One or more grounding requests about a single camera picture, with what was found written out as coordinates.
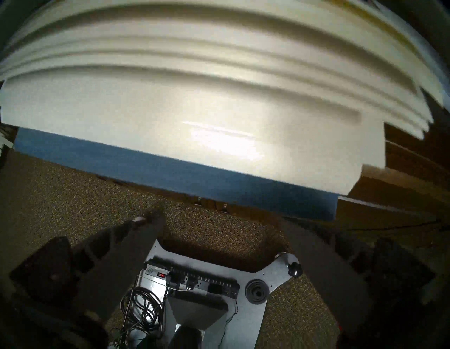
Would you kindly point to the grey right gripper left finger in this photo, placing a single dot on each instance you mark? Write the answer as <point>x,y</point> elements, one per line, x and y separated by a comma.
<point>112,267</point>

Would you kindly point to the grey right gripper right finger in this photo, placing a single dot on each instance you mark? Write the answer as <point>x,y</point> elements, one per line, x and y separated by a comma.
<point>337,271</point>

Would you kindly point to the teal cover paperback book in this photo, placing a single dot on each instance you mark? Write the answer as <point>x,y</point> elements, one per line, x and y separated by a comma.
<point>211,105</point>

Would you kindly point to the black base knob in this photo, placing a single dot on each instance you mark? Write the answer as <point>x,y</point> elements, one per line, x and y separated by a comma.
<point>295,269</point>

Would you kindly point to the black round base disc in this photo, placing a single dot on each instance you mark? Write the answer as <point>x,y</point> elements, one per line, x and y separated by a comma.
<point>257,291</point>

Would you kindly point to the grey robot torso column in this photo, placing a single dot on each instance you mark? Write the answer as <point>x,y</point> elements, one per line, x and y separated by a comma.
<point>195,313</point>

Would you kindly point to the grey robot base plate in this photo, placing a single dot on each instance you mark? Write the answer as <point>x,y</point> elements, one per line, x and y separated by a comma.
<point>253,316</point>

